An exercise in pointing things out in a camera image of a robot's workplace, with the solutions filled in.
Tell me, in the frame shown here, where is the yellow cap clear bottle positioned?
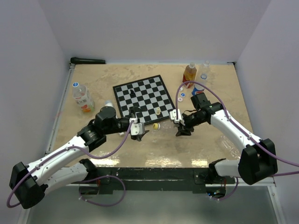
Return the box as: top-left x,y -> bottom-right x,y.
153,121 -> 177,134

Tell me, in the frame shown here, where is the pepsi label bottle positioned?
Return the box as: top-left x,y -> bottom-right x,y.
192,73 -> 207,96

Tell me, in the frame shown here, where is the amber drink bottle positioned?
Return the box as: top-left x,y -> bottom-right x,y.
182,63 -> 197,83

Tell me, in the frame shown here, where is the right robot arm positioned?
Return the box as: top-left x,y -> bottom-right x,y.
169,93 -> 278,185

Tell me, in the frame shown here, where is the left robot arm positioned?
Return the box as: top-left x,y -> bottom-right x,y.
7,106 -> 147,209

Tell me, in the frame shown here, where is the white tube bottle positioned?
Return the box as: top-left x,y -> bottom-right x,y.
105,100 -> 124,136

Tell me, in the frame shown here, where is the clear crushed bottle right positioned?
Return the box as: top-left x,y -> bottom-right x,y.
216,135 -> 241,160

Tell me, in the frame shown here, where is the blue cap tea bottle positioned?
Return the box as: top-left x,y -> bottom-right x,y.
72,82 -> 94,112

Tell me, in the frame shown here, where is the black chess piece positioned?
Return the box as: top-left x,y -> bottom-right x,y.
130,90 -> 135,97

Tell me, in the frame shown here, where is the black white chessboard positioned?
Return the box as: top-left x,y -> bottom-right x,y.
113,75 -> 175,125

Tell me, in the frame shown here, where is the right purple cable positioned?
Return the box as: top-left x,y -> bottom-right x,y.
175,81 -> 299,177

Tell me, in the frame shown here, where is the purple cable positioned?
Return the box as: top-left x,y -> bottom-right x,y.
6,119 -> 137,208
175,81 -> 299,177

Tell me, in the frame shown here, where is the black base frame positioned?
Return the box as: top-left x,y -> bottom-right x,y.
85,167 -> 235,194

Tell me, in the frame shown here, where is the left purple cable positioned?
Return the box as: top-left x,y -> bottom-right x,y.
6,119 -> 137,208

